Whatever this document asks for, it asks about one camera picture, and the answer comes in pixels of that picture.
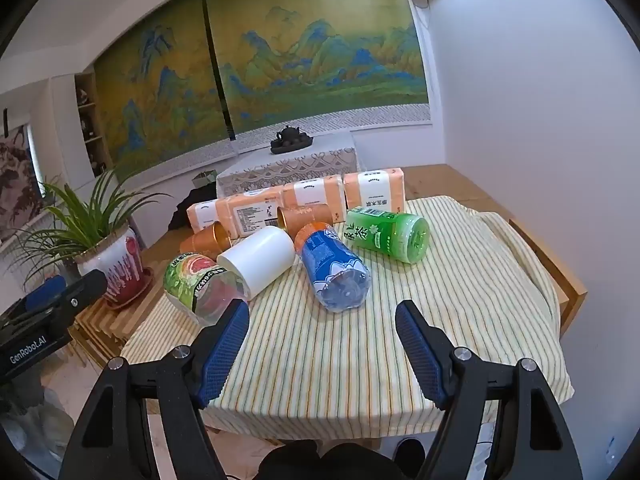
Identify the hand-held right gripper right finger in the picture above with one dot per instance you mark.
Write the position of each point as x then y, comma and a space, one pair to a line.
420, 350

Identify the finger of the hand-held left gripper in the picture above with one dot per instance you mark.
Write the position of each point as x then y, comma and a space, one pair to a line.
45, 287
82, 290

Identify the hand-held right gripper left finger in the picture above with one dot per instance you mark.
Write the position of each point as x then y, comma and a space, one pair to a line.
225, 345

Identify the white cup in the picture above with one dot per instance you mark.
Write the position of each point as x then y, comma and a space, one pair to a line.
260, 260

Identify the orange cup gold inside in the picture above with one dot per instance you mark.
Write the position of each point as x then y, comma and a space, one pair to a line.
197, 246
310, 215

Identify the white red ceramic pot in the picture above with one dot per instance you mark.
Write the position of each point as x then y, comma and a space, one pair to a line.
112, 260

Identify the wooden slatted stand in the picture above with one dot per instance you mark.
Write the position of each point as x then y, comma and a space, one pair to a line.
110, 325

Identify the red pot saucer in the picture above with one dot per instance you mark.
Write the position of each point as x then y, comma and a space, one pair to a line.
142, 285

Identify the green leafy plant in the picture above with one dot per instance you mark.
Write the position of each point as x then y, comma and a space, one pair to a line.
85, 220

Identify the pink green label bottle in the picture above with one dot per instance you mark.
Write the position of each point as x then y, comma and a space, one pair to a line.
190, 280

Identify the clear plastic container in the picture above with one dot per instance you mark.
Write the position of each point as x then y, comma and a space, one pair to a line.
30, 430

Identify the striped green yellow tablecloth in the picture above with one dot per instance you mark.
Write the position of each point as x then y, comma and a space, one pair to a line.
325, 360

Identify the green tea bottle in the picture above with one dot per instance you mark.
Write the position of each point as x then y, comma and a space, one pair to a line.
385, 232

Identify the blue label plastic bottle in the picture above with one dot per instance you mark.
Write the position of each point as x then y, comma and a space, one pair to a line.
325, 265

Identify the orange tissue pack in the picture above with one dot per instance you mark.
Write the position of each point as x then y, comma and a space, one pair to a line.
205, 212
255, 212
312, 192
375, 187

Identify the dark cloth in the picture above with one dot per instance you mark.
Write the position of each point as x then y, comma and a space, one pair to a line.
195, 205

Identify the person's dark clothing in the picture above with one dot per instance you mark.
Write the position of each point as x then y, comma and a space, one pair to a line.
330, 462

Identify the lace covered cabinet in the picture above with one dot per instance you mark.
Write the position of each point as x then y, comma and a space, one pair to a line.
300, 167

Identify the dark tea tray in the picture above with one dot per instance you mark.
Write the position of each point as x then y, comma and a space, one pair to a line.
292, 148

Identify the dark teapot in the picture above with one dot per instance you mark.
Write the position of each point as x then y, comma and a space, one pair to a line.
290, 135

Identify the red floral wall picture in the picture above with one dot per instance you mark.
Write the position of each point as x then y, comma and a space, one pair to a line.
17, 185

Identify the wooden wall shelf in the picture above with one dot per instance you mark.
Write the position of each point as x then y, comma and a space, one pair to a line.
95, 125

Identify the landscape wall painting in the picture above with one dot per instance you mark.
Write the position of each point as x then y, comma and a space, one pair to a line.
310, 60

